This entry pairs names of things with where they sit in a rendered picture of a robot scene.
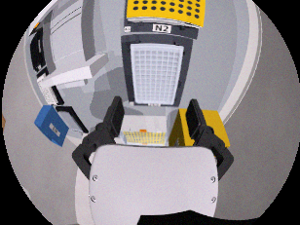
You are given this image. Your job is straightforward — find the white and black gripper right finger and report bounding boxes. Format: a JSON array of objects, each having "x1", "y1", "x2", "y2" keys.
[{"x1": 185, "y1": 99, "x2": 234, "y2": 181}]

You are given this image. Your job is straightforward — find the blue open-top bin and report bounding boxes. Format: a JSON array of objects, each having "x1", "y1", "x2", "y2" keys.
[{"x1": 34, "y1": 105, "x2": 69, "y2": 147}]

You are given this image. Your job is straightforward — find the yellow open-top box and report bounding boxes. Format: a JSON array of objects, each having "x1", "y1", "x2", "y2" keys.
[{"x1": 169, "y1": 108, "x2": 230, "y2": 148}]

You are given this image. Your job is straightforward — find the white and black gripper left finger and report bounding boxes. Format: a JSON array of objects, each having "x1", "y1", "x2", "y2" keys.
[{"x1": 72, "y1": 96, "x2": 125, "y2": 179}]

